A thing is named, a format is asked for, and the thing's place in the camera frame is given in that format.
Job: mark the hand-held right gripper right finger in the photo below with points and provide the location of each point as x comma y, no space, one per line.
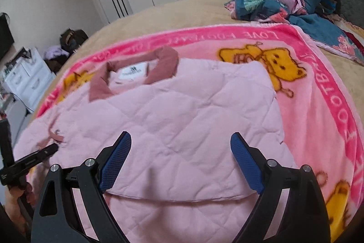
245,163

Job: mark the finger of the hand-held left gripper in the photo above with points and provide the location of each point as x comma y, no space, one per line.
37,155

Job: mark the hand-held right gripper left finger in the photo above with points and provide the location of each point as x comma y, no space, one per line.
116,160

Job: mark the purple clothes pile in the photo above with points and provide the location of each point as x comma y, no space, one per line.
54,52

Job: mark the person's left hand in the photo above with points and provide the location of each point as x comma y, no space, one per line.
26,191

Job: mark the white drawer cabinet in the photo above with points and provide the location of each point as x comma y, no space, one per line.
28,75

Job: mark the pink bear printed blanket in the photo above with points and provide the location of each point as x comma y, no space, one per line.
312,106

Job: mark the black television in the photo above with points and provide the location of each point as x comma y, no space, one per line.
4,35

